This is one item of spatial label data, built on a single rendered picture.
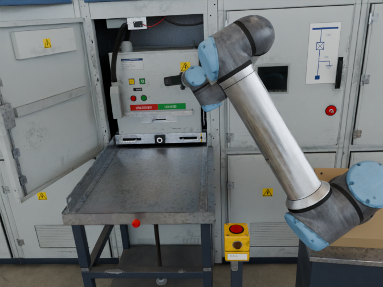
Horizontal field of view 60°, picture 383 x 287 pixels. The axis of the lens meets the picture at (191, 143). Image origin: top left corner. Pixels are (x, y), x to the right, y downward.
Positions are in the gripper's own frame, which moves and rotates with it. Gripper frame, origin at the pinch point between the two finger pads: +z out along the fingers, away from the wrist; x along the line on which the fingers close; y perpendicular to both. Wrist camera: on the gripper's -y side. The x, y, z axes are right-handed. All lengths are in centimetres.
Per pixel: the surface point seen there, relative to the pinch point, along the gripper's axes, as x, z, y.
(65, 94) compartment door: -2, -8, -59
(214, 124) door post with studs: -25.4, -0.8, 17.2
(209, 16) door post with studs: 30.4, -15.4, 16.2
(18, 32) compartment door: 23, -34, -69
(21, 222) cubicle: -78, 45, -106
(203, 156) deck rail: -41.2, -10.0, 7.5
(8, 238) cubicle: -90, 54, -118
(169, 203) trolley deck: -52, -49, -17
